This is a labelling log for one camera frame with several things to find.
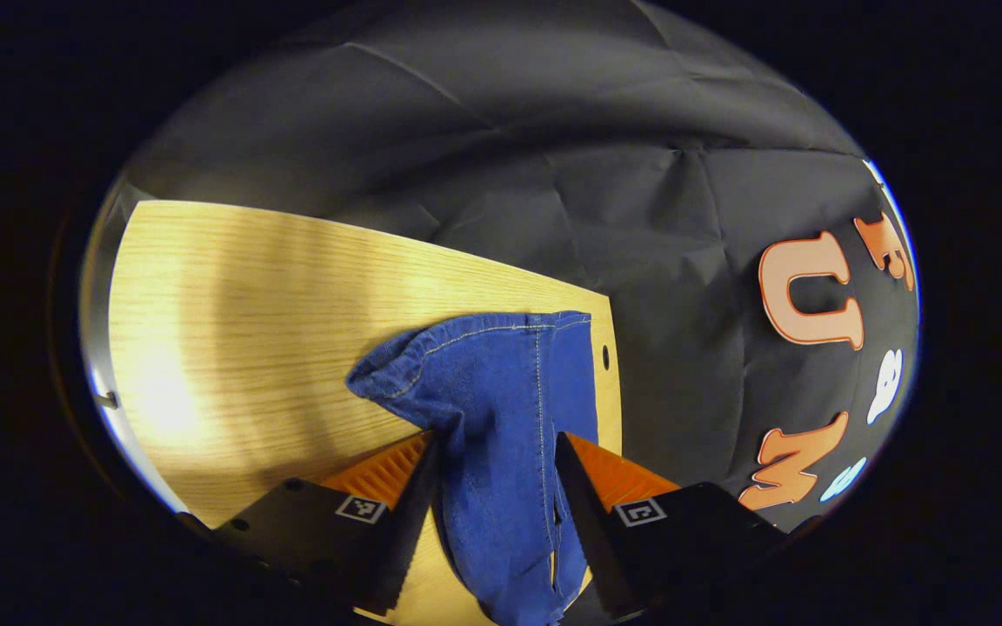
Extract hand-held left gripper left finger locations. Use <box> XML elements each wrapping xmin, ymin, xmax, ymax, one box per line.
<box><xmin>177</xmin><ymin>430</ymin><xmax>443</xmax><ymax>620</ymax></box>

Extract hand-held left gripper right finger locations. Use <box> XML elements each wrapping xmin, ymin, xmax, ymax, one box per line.
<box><xmin>553</xmin><ymin>430</ymin><xmax>793</xmax><ymax>623</ymax></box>

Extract blue denim jeans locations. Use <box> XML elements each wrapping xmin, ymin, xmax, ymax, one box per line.
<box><xmin>344</xmin><ymin>310</ymin><xmax>602</xmax><ymax>626</ymax></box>

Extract black backdrop cloth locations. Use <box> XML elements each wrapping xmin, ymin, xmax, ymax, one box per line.
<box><xmin>123</xmin><ymin>0</ymin><xmax>921</xmax><ymax>533</ymax></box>

